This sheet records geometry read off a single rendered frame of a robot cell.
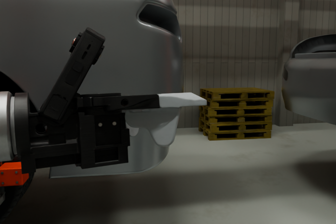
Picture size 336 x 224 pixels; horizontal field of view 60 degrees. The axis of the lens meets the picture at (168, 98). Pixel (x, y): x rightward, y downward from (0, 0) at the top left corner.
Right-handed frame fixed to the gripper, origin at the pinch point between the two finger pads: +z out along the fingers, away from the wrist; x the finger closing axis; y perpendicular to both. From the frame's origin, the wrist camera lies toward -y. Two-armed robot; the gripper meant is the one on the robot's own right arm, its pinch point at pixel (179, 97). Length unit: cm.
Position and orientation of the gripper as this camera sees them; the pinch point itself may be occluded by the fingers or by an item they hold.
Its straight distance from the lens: 40.0
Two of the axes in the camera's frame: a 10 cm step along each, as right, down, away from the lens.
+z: 9.2, -0.5, 4.0
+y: 0.5, 10.0, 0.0
